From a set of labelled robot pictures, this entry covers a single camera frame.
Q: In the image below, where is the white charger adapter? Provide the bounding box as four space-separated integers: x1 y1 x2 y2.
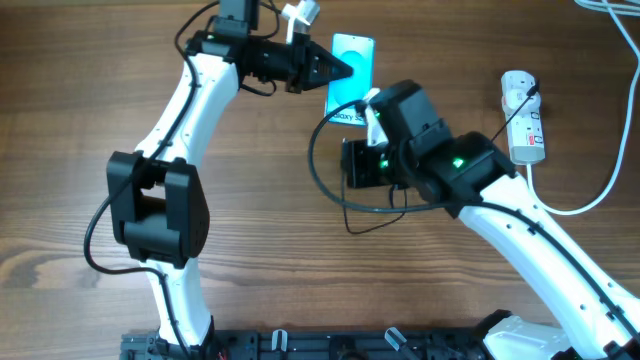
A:
502 86 541 114

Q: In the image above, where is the blue screen smartphone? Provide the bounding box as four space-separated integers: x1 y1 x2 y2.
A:
325 33 376 115

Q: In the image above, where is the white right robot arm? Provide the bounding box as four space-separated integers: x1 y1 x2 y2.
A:
349 80 639 359

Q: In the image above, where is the white power strip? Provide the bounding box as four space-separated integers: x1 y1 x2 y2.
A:
501 70 545 165

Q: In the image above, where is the black charging cable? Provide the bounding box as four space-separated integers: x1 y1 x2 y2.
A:
340 79 541 236

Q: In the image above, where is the white power strip cable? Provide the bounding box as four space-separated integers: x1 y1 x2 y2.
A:
525 0 640 217

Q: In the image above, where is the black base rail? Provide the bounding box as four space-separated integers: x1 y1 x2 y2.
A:
119 327 501 360

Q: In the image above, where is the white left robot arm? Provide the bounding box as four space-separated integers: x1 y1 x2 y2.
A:
107 1 353 359

